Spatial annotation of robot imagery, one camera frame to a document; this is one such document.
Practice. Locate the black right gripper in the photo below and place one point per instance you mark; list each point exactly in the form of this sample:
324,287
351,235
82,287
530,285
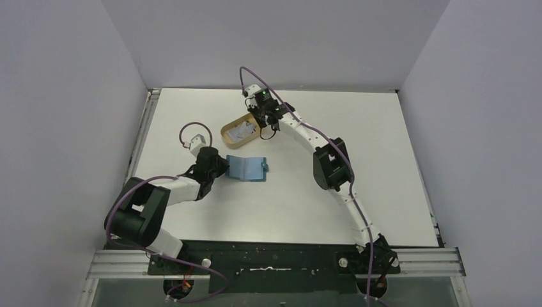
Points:
260,117

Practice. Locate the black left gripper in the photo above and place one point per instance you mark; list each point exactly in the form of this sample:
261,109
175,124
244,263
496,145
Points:
221,165

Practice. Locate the blue card holder wallet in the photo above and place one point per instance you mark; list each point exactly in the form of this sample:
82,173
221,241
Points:
247,169

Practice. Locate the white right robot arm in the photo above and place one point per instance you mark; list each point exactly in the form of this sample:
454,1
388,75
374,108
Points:
332,170

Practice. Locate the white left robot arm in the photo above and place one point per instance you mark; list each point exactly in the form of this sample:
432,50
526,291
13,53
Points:
139,210

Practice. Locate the grey card in tray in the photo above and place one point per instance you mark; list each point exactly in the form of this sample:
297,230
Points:
241,131

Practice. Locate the beige oval tray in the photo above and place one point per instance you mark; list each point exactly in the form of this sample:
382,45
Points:
225,138

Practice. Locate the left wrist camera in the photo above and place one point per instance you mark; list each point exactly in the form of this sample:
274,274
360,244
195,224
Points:
196,144

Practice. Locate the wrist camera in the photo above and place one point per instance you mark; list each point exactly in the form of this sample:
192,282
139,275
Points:
250,91
196,144

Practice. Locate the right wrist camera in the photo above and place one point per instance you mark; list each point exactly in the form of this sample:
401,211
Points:
250,91

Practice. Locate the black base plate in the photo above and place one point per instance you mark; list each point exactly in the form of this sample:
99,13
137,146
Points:
340,268

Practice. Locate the aluminium frame rail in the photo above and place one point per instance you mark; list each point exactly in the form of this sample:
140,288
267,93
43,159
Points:
412,263

